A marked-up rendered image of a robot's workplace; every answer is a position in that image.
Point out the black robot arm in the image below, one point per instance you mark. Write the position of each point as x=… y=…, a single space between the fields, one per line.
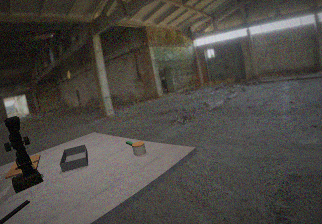
x=23 y=160

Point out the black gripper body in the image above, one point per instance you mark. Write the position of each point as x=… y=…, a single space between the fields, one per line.
x=8 y=146

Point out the brown wooden board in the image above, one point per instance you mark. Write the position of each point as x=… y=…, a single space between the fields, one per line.
x=14 y=171

